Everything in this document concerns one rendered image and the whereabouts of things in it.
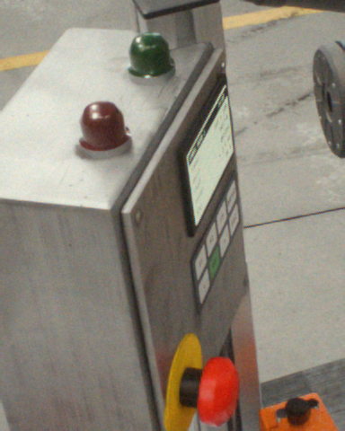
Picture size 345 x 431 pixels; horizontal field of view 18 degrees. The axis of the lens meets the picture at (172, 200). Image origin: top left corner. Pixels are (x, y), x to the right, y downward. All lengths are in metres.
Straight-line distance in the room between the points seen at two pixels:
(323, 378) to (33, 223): 0.82
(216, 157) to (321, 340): 1.95
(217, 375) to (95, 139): 0.15
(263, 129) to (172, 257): 2.69
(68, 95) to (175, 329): 0.14
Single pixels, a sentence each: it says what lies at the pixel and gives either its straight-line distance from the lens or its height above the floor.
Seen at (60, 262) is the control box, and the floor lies 1.44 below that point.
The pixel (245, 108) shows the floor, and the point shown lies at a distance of 3.37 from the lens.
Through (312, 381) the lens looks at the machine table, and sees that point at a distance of 1.32.
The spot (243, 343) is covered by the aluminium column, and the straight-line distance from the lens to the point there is 0.78.
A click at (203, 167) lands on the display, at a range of 0.61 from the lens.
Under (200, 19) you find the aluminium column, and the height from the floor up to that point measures 1.49.
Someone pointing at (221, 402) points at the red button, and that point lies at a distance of 0.61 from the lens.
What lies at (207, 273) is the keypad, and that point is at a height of 1.36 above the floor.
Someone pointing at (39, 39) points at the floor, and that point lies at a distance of 3.95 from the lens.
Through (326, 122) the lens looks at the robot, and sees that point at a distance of 1.72.
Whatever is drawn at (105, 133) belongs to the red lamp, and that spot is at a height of 1.49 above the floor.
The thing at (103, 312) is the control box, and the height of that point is 1.41.
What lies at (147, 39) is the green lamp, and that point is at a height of 1.50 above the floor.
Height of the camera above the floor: 1.77
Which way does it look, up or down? 36 degrees down
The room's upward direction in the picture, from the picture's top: 8 degrees counter-clockwise
